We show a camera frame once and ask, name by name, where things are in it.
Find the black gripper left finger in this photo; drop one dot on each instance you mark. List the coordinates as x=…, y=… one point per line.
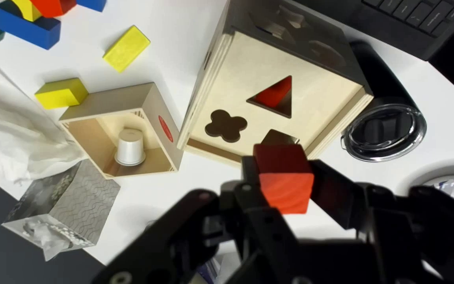
x=195, y=237

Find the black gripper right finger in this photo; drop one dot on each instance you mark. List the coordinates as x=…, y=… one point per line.
x=405, y=231

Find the orange-red wooden cube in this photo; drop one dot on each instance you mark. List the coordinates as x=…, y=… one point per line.
x=284, y=179

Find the white cylinder block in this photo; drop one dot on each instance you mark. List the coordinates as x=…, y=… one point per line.
x=129, y=150

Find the silver cube box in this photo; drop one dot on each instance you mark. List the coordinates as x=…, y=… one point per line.
x=74, y=206

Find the small open wooden box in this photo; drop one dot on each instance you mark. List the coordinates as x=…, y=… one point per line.
x=148, y=105

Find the wooden shape sorter box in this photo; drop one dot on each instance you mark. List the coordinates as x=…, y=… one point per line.
x=236, y=79

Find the yellow wooden block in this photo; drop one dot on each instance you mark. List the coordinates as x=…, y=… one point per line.
x=126, y=48
x=61, y=94
x=27, y=10

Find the blue wooden block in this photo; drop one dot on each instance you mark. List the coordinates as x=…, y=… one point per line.
x=27, y=29
x=93, y=4

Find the black tumbler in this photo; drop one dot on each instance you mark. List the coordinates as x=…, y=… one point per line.
x=385, y=128

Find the white crumpled tissue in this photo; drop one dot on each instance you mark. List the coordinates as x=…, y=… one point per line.
x=11, y=136

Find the black laptop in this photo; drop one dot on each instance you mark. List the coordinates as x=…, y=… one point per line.
x=394, y=16

